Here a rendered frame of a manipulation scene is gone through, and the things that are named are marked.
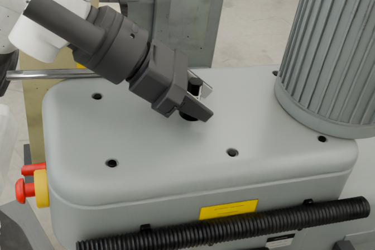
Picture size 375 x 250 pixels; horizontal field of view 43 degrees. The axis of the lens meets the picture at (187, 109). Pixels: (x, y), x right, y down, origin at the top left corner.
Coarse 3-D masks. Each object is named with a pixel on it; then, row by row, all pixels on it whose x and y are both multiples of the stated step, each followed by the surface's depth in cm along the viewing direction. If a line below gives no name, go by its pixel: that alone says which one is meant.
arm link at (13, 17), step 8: (0, 8) 88; (0, 16) 89; (8, 16) 89; (16, 16) 89; (0, 24) 91; (8, 24) 91; (0, 32) 93; (8, 32) 93; (0, 40) 95; (8, 40) 95; (0, 48) 96; (8, 48) 97; (16, 48) 100
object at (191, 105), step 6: (186, 96) 68; (192, 96) 68; (186, 102) 68; (192, 102) 68; (198, 102) 68; (180, 108) 69; (186, 108) 69; (192, 108) 69; (198, 108) 69; (204, 108) 69; (192, 114) 70; (198, 114) 70; (204, 114) 70; (210, 114) 70; (204, 120) 70
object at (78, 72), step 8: (8, 72) 75; (16, 72) 76; (24, 72) 76; (32, 72) 76; (40, 72) 76; (48, 72) 77; (56, 72) 77; (64, 72) 77; (72, 72) 77; (80, 72) 78; (88, 72) 78
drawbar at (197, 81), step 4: (192, 80) 70; (196, 80) 70; (200, 80) 71; (188, 84) 71; (192, 84) 70; (196, 84) 70; (200, 84) 70; (188, 88) 71; (192, 88) 70; (196, 88) 70; (192, 92) 70; (196, 92) 70; (200, 96) 72; (184, 116) 74; (188, 116) 73; (188, 120) 74; (192, 120) 74
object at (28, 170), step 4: (32, 164) 86; (36, 164) 86; (40, 164) 86; (44, 164) 86; (24, 168) 85; (28, 168) 85; (32, 168) 85; (36, 168) 86; (40, 168) 86; (44, 168) 86; (24, 172) 85; (28, 172) 85; (32, 172) 85
